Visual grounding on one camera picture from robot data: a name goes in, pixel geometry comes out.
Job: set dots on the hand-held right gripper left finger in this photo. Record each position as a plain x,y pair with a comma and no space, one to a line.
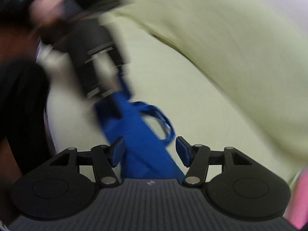
118,150

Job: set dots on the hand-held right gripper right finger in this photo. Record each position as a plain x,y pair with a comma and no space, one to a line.
182,150

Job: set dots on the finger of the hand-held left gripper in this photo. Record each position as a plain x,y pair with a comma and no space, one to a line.
86,77
115,74

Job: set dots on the blue shopping bag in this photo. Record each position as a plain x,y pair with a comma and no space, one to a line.
139,144

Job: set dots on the person's left hand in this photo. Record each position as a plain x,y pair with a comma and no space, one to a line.
45,7

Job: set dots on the person's black skirt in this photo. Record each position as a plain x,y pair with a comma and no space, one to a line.
24,113

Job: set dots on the sofa with green cover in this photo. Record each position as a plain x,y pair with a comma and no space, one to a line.
216,77

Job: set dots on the pink folded cloth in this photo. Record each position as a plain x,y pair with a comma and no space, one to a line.
298,197

